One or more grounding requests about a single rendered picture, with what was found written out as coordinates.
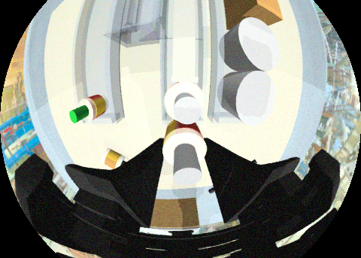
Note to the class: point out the black rod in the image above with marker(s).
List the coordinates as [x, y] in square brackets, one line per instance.
[212, 189]

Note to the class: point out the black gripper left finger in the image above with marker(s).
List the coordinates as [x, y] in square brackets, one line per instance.
[133, 184]

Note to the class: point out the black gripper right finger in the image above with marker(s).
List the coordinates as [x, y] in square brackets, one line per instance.
[238, 181]

